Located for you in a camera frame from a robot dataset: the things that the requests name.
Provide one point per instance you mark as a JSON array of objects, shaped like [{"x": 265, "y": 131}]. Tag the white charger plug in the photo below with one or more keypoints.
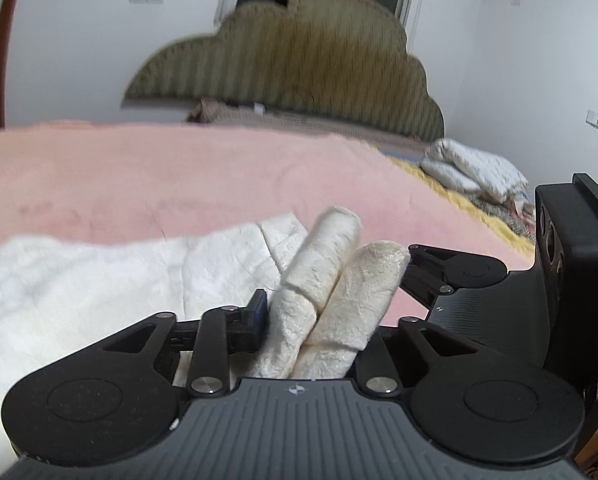
[{"x": 259, "y": 108}]

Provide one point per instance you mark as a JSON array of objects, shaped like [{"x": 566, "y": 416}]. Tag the dark patterned cloth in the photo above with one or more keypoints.
[{"x": 514, "y": 217}]

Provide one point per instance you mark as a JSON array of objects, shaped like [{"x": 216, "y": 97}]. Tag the folded white quilt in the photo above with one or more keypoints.
[{"x": 474, "y": 167}]

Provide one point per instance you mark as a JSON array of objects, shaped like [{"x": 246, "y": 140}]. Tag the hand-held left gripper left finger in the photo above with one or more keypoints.
[{"x": 259, "y": 310}]

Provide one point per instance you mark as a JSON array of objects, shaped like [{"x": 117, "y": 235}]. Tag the pink bed blanket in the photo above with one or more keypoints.
[{"x": 154, "y": 175}]

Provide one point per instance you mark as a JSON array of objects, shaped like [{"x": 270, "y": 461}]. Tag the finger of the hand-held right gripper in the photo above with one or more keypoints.
[{"x": 429, "y": 280}]

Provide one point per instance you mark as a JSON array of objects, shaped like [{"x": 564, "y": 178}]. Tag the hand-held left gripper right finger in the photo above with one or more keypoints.
[{"x": 374, "y": 357}]

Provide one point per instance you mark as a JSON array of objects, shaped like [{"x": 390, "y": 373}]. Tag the brown wooden door frame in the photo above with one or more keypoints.
[{"x": 4, "y": 60}]

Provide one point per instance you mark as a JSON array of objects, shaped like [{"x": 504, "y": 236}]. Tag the white fleece pants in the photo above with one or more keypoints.
[{"x": 104, "y": 280}]

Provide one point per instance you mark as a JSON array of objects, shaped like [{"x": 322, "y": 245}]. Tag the brown pillow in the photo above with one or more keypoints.
[{"x": 219, "y": 112}]

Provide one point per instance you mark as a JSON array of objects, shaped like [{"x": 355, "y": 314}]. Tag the olive striped headboard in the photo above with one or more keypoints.
[{"x": 289, "y": 55}]

